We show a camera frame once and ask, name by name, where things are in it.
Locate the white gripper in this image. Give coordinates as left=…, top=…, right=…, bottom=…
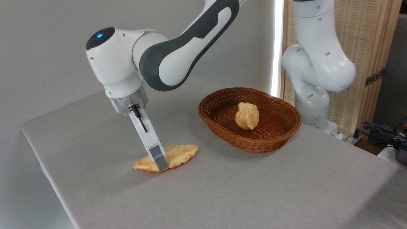
left=128, top=108, right=169, bottom=172

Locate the long leaf-shaped bread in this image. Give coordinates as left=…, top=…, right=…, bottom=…
left=134, top=144, right=198, bottom=173

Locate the round flower-shaped bread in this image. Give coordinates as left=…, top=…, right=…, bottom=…
left=235, top=102, right=260, bottom=130

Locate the brown wicker basket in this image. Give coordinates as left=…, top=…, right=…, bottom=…
left=197, top=87, right=302, bottom=154

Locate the grey tablecloth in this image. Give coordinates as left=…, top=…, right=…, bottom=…
left=22, top=76, right=407, bottom=229

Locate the metal screen hinge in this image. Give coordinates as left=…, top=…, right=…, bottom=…
left=365, top=68, right=386, bottom=87

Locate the wooden bamboo folding screen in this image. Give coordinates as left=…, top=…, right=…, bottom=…
left=281, top=0, right=403, bottom=140

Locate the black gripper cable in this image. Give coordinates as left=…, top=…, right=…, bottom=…
left=131, top=104, right=148, bottom=133

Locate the black cable bundle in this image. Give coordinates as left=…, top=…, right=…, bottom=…
left=362, top=121, right=407, bottom=150

